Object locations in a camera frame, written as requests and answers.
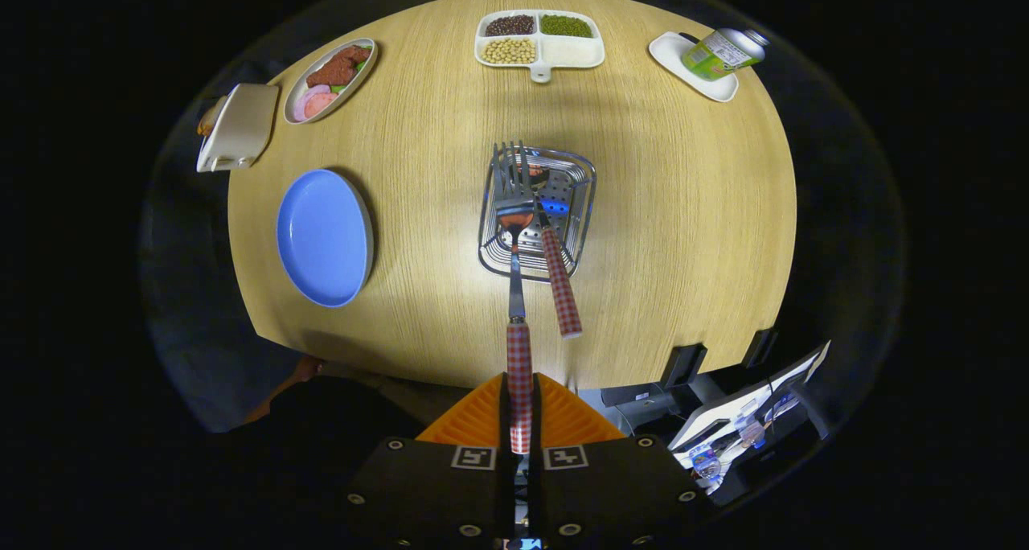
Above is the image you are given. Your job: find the small white dish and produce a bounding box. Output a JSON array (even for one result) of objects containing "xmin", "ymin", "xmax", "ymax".
[{"xmin": 648, "ymin": 31, "xmax": 739, "ymax": 103}]

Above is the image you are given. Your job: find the green label bottle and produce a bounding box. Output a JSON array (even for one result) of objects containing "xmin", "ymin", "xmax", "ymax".
[{"xmin": 682, "ymin": 27, "xmax": 770, "ymax": 82}]

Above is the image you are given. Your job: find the white toaster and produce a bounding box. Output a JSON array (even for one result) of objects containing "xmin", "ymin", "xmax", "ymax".
[{"xmin": 196, "ymin": 83, "xmax": 281, "ymax": 173}]

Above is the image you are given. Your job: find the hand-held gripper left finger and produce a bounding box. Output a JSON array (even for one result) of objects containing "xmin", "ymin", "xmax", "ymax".
[{"xmin": 346, "ymin": 373, "xmax": 515, "ymax": 550}]

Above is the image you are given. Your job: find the blue plate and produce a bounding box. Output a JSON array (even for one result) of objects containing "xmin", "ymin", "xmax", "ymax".
[{"xmin": 276, "ymin": 169, "xmax": 375, "ymax": 309}]

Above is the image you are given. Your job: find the clear water bottle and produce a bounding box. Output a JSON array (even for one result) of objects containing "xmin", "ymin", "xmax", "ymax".
[{"xmin": 691, "ymin": 445, "xmax": 724, "ymax": 484}]

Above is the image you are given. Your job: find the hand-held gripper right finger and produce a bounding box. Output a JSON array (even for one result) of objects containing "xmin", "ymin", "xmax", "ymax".
[{"xmin": 531, "ymin": 373, "xmax": 710, "ymax": 550}]

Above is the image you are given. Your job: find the metal spoon with checked handle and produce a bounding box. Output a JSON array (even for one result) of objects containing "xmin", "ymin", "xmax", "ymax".
[{"xmin": 527, "ymin": 164, "xmax": 584, "ymax": 340}]

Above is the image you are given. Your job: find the metal fork with checked handle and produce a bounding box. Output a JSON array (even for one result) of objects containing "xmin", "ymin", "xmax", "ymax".
[{"xmin": 490, "ymin": 140, "xmax": 538, "ymax": 456}]

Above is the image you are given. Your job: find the metal wire basket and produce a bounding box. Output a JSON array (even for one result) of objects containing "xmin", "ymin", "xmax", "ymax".
[{"xmin": 478, "ymin": 146, "xmax": 598, "ymax": 282}]

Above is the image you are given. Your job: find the tilted computer monitor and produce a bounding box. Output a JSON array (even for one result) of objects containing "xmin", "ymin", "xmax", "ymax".
[{"xmin": 667, "ymin": 341, "xmax": 831, "ymax": 454}]

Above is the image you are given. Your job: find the brown toast slice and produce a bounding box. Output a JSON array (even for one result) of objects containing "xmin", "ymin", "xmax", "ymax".
[{"xmin": 199, "ymin": 96, "xmax": 228, "ymax": 137}]

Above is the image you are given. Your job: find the oval plate of meat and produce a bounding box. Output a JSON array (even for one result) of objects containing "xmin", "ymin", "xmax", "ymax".
[{"xmin": 283, "ymin": 38, "xmax": 379, "ymax": 125}]

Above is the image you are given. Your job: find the white divided tray of beans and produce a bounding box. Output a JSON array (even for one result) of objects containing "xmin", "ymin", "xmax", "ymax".
[{"xmin": 474, "ymin": 9, "xmax": 606, "ymax": 84}]

